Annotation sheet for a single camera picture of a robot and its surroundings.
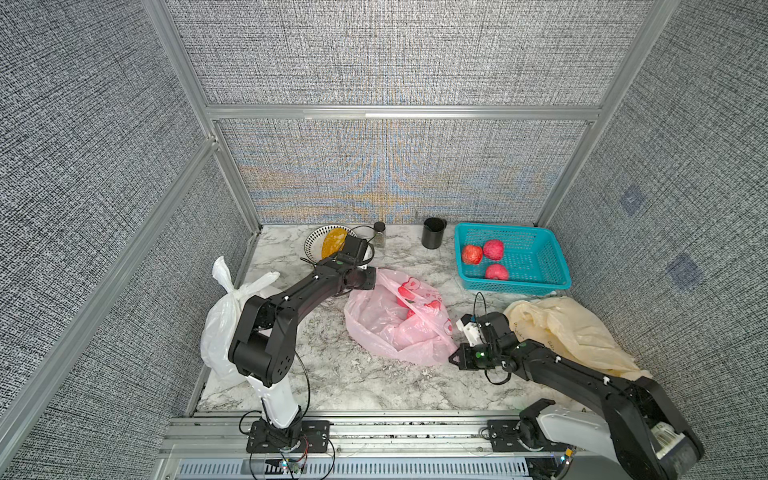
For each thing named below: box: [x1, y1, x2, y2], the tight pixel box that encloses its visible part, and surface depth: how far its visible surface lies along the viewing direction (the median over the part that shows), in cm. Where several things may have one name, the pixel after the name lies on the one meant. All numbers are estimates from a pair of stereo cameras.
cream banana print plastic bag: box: [504, 296, 651, 380], surface depth 85 cm
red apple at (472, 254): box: [462, 244, 483, 265], surface depth 106 cm
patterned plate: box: [304, 225, 357, 263], surface depth 116 cm
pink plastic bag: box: [344, 269, 458, 366], surface depth 87 cm
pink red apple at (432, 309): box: [422, 300, 442, 319], surface depth 87 cm
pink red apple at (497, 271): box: [485, 263, 509, 281], surface depth 99 cm
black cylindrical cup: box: [421, 217, 448, 249], surface depth 112 cm
